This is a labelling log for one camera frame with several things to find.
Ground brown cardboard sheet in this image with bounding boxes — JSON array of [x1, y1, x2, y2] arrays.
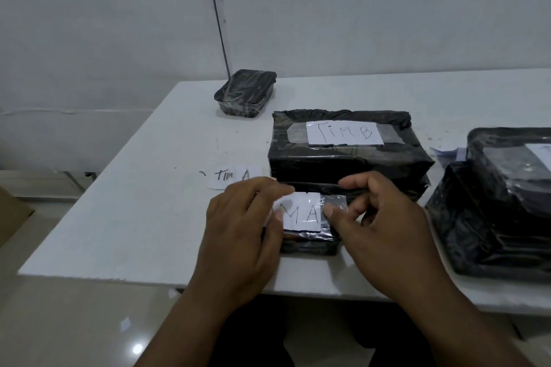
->
[[0, 185, 36, 248]]

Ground person's right hand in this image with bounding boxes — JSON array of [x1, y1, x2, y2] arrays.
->
[[323, 171, 451, 305]]

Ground person's left hand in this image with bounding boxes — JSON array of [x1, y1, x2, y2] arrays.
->
[[183, 176, 290, 310]]

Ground large black package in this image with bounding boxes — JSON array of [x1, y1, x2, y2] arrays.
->
[[425, 160, 551, 282]]

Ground thin black wall cable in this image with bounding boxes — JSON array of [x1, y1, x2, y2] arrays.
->
[[203, 0, 231, 79]]

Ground white label thin writing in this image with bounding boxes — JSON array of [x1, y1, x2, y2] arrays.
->
[[271, 191, 348, 234], [525, 143, 551, 174]]

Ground rounded black package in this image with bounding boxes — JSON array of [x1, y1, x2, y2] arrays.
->
[[466, 127, 551, 225]]

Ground folded white paper sign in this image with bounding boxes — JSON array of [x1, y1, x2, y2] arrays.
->
[[429, 146, 469, 162]]

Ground grey metal frame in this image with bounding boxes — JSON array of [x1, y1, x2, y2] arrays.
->
[[56, 169, 99, 192]]

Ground small lumpy black package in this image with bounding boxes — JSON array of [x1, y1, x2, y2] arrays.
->
[[263, 181, 347, 257]]

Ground white label black bottom line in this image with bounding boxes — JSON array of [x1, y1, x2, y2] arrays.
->
[[286, 120, 406, 147]]

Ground white label small writing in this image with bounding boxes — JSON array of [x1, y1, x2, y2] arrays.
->
[[208, 164, 264, 190]]

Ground person's dark trousers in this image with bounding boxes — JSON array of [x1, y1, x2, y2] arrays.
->
[[217, 293, 436, 367]]

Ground thick black package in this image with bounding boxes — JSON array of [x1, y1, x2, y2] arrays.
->
[[271, 169, 431, 205]]

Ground black tray container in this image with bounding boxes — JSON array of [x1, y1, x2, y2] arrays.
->
[[214, 69, 278, 119]]

